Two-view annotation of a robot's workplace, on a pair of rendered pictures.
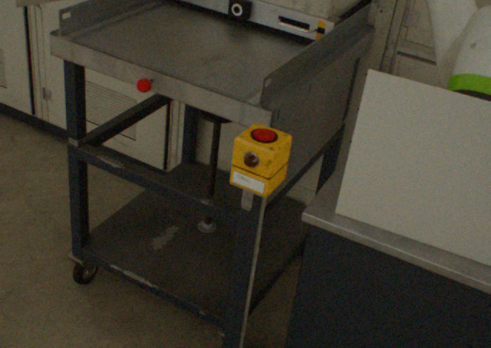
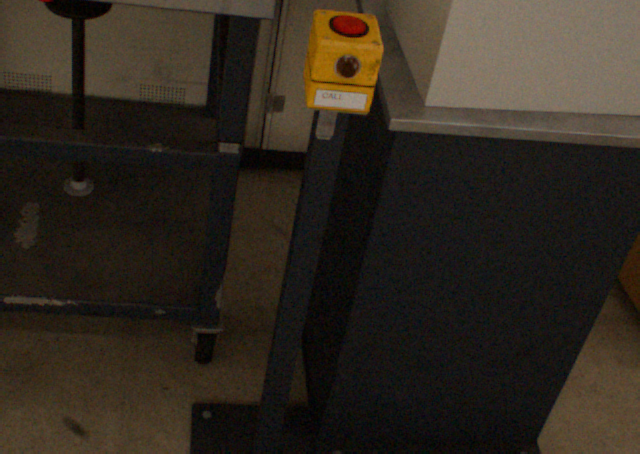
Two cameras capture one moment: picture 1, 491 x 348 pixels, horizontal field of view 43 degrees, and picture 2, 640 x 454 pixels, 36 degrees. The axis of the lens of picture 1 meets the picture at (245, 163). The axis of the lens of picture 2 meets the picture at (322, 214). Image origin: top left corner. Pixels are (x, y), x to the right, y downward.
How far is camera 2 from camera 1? 0.60 m
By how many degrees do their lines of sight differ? 30
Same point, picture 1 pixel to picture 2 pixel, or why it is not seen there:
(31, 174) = not seen: outside the picture
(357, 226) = (462, 115)
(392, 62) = not seen: outside the picture
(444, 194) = (569, 42)
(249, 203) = (330, 129)
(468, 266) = (599, 122)
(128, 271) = (13, 297)
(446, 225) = (570, 81)
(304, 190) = (182, 85)
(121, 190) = not seen: outside the picture
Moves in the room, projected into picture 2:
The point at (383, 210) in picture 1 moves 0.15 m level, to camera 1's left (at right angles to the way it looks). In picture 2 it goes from (490, 84) to (400, 101)
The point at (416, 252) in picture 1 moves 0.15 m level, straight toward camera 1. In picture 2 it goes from (542, 125) to (580, 195)
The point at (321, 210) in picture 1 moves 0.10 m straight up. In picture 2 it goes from (407, 108) to (423, 45)
